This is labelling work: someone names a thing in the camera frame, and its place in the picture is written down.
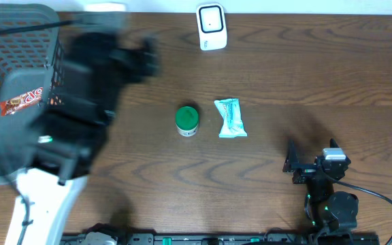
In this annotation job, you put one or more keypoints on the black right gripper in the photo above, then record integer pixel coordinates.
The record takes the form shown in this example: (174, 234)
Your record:
(292, 163)

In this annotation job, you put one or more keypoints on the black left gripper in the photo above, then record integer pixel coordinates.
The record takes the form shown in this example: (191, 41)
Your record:
(130, 71)

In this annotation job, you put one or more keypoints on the green flushable wipes packet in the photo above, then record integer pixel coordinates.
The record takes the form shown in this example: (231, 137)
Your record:
(230, 111)

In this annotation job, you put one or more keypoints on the red chocolate bar wrapper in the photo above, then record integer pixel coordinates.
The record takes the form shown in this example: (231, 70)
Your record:
(25, 100)

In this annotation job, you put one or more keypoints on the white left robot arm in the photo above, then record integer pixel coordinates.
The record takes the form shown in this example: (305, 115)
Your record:
(65, 139)

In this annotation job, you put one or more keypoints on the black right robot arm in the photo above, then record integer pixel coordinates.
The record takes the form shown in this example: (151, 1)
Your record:
(331, 212)

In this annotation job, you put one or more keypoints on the white barcode scanner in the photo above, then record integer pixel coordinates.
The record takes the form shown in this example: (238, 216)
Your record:
(211, 26)

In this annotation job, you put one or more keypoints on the grey plastic shopping basket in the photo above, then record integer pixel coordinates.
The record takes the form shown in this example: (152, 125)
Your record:
(28, 61)

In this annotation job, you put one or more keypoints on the green lid white jar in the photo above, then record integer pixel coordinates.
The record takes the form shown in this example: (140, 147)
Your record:
(187, 121)

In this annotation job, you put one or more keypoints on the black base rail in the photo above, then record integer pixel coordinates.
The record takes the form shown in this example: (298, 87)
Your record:
(273, 237)

